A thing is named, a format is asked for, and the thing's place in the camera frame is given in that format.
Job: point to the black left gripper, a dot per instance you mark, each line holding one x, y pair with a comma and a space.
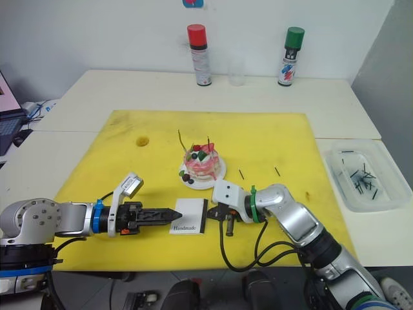
129, 220

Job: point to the clear plastic cup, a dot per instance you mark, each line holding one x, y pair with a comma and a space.
236, 76

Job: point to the dark berries decoration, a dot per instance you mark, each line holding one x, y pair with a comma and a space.
187, 178

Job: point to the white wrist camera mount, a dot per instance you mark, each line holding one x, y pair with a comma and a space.
129, 185
227, 193

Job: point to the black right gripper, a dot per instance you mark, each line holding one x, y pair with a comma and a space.
229, 219

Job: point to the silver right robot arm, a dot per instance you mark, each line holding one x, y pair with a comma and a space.
293, 216

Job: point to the green zip tie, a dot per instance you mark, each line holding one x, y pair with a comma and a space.
254, 206

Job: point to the laptop with pink screen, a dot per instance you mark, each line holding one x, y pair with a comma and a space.
8, 97

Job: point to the black device on floor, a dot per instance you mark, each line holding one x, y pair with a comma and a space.
140, 300

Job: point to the white Handmade matchbox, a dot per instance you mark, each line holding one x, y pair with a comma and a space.
188, 214

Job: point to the long thin curved candle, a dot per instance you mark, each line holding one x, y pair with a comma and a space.
181, 142

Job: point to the white perforated shoe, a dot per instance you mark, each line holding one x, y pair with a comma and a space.
397, 294

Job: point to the black computer mouse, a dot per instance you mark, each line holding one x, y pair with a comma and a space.
18, 141

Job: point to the pink layered toy cake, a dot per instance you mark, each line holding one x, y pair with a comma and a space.
203, 163

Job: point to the clear plastic container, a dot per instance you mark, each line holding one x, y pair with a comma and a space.
387, 200

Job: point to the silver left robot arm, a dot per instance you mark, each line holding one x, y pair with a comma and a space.
35, 219

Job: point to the white box blue print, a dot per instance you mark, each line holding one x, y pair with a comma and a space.
51, 106

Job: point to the pink blue wall sticker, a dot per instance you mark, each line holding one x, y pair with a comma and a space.
193, 3

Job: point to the green cap spray can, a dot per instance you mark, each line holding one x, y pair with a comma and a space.
290, 58

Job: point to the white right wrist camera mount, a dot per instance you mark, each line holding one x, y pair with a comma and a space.
227, 193

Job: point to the white round plate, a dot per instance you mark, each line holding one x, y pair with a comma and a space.
201, 185

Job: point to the yellow foam mat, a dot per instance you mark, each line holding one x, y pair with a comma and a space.
129, 168

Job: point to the dark matchstick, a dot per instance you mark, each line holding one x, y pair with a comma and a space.
241, 173
277, 171

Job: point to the dark rounded shape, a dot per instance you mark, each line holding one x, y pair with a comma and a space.
259, 290
180, 295

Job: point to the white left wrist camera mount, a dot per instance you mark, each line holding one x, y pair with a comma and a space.
129, 185

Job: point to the red cap spray can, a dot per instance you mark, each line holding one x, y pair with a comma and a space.
200, 58

